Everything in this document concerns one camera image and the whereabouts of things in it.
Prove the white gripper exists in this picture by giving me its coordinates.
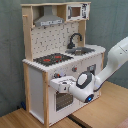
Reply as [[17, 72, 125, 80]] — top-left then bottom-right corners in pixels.
[[50, 76, 76, 93]]

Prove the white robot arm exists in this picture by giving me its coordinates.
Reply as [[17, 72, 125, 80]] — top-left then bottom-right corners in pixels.
[[50, 37, 128, 103]]

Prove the wooden toy kitchen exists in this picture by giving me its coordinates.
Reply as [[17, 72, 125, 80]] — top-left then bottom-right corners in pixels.
[[22, 2, 105, 127]]

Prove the left stove knob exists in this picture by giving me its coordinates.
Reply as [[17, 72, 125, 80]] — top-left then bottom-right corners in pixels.
[[54, 73, 61, 79]]

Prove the toy oven door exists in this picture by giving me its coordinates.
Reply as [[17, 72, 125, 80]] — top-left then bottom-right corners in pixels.
[[56, 93, 73, 111]]

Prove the black toy stovetop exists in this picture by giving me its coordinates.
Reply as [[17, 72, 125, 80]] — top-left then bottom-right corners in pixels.
[[34, 53, 71, 67]]

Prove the grey toy sink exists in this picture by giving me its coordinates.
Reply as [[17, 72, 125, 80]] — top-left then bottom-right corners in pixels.
[[65, 47, 95, 56]]

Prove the black toy faucet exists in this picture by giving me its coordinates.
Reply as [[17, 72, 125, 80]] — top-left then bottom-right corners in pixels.
[[67, 33, 83, 49]]

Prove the grey range hood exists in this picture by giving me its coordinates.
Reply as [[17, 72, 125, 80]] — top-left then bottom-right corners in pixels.
[[35, 5, 64, 27]]

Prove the toy microwave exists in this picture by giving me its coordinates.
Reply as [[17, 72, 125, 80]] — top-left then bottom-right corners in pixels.
[[66, 3, 90, 21]]

